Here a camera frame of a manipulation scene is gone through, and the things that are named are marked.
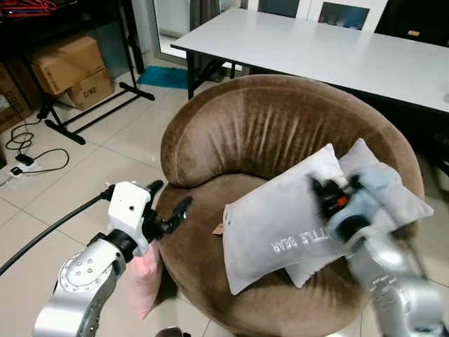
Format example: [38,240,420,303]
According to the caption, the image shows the grey pillow with white print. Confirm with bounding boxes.
[222,144,362,296]

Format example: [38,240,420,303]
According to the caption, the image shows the pink pillow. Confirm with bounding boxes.
[125,241,164,321]

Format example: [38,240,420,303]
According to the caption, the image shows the plain grey pillow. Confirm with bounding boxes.
[283,138,435,289]

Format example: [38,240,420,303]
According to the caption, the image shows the brown round velvet sofa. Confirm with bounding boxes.
[160,74,426,337]

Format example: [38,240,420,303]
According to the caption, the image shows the blue floor mat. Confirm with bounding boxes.
[136,65,189,91]

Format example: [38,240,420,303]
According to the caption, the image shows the black metal rack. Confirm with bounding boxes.
[0,0,156,146]

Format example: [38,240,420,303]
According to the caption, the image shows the dark robot foot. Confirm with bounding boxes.
[155,326,191,337]

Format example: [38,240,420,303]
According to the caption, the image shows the small printed cardboard box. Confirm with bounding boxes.
[63,69,116,112]

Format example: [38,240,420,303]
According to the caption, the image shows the white long table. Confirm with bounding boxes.
[170,7,449,114]

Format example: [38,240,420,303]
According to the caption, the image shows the large cardboard box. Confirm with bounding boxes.
[28,35,108,96]

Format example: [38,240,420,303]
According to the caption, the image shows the taped cardboard box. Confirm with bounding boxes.
[0,62,33,133]

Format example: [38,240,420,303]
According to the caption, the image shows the white framed chair back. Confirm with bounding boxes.
[307,0,389,33]
[241,0,314,20]

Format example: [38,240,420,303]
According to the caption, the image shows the red clothes hangers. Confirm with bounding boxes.
[0,0,58,17]

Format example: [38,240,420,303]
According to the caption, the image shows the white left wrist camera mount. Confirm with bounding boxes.
[107,180,152,258]

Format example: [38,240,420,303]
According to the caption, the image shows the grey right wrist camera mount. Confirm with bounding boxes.
[342,167,395,224]

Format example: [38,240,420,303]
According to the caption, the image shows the black floor power cable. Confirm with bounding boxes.
[5,121,72,177]

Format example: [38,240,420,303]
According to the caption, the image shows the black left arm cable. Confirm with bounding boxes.
[0,185,116,277]

